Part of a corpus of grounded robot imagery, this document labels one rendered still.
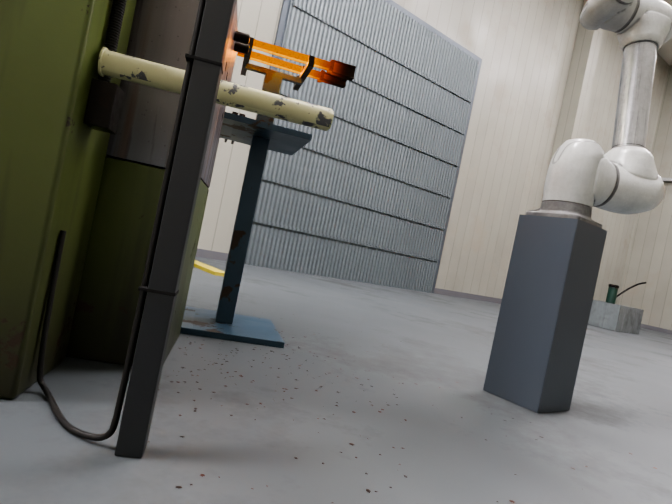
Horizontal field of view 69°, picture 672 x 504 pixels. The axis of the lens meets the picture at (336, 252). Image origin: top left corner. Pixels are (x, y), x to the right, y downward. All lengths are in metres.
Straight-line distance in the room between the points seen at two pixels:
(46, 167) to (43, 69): 0.16
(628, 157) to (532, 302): 0.57
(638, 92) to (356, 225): 4.35
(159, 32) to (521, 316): 1.30
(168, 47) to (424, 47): 5.69
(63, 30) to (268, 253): 4.45
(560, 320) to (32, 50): 1.47
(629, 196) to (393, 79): 4.79
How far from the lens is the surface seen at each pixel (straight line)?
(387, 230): 6.28
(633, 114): 1.97
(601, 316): 7.95
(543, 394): 1.68
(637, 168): 1.88
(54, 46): 1.02
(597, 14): 2.06
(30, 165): 0.99
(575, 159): 1.75
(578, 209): 1.73
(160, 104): 1.25
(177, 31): 1.29
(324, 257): 5.71
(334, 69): 1.83
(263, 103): 1.00
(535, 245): 1.70
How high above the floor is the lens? 0.37
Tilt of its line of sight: 1 degrees down
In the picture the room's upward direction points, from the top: 12 degrees clockwise
